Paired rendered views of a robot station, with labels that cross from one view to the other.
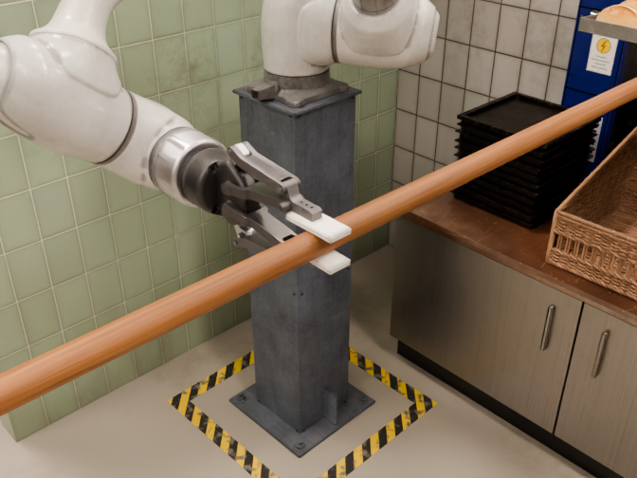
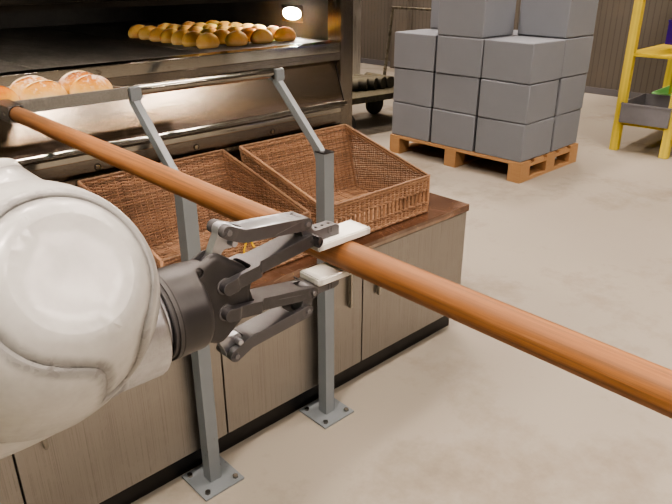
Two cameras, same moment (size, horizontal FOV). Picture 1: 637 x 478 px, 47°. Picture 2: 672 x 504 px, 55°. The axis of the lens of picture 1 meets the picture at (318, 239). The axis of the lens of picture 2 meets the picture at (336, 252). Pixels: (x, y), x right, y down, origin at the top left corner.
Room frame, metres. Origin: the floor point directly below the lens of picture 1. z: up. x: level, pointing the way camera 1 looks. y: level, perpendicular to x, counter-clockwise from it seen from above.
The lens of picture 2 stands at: (0.66, 0.59, 1.45)
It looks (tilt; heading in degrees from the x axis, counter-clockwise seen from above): 24 degrees down; 270
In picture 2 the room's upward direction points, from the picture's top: straight up
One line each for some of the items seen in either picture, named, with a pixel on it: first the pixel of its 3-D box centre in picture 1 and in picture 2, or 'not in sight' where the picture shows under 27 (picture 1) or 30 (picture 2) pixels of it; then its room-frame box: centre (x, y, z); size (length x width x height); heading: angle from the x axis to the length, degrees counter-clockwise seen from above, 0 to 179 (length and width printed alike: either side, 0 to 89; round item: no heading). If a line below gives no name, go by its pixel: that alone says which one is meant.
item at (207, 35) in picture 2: not in sight; (211, 32); (1.18, -2.25, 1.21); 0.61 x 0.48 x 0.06; 133
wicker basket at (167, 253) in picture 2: not in sight; (198, 218); (1.10, -1.35, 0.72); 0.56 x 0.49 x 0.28; 45
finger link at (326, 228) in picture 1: (318, 223); (335, 235); (0.66, 0.00, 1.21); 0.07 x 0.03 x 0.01; 43
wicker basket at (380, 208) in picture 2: not in sight; (336, 179); (0.66, -1.77, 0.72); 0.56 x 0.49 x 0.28; 43
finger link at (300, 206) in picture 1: (300, 199); (314, 224); (0.68, 0.02, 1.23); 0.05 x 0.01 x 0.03; 43
